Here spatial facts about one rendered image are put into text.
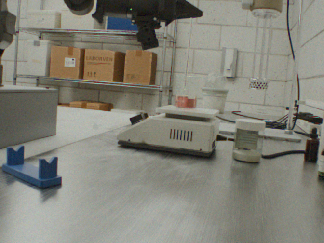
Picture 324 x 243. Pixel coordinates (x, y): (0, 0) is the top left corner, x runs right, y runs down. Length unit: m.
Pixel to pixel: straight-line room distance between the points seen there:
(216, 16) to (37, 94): 2.63
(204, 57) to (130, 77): 0.71
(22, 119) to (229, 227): 0.48
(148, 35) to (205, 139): 0.23
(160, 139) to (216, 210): 0.32
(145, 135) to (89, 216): 0.36
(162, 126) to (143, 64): 2.26
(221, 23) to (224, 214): 2.88
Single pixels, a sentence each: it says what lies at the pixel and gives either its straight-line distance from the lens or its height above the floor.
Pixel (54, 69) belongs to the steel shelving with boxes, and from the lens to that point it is 3.24.
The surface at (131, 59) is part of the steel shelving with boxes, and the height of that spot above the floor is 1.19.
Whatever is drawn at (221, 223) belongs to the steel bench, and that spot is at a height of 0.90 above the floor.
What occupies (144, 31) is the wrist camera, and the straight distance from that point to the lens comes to 0.68.
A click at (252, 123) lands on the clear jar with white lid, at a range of 0.68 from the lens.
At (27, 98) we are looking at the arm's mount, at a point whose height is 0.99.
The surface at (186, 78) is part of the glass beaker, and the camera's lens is 0.72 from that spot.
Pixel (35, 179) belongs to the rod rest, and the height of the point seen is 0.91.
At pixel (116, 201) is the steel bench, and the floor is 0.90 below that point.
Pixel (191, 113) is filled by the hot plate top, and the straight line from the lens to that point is 0.69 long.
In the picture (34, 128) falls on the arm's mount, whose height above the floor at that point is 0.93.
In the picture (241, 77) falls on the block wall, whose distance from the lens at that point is 3.18.
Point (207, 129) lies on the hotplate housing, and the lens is 0.68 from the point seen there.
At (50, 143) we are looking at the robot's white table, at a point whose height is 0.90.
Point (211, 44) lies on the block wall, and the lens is 3.21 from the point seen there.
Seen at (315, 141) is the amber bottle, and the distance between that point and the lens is 0.79.
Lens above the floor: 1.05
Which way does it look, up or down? 7 degrees down
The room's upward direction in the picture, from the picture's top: 5 degrees clockwise
